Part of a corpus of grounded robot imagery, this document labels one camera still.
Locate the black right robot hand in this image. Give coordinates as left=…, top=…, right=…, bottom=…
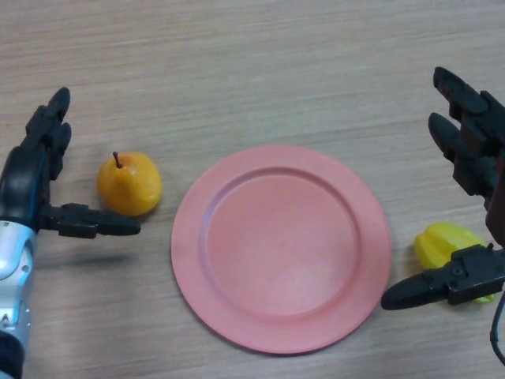
left=380, top=66, right=505, bottom=311

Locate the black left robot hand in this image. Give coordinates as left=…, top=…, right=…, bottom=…
left=0, top=86, right=142, bottom=240

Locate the yellow pear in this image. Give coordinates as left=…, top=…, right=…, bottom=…
left=96, top=151, right=163, bottom=217

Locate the pink round plate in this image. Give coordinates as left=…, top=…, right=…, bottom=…
left=170, top=144, right=393, bottom=355

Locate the yellow starfruit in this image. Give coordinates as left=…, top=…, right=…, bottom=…
left=413, top=221, right=497, bottom=304

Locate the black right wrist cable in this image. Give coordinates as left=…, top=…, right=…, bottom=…
left=488, top=290, right=505, bottom=369

